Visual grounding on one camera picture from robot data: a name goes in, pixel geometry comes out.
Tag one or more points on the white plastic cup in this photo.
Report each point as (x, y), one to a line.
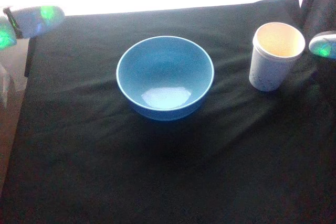
(265, 74)

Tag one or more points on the blue bowl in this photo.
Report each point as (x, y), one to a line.
(147, 61)

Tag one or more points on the black table cloth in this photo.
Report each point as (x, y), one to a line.
(168, 169)

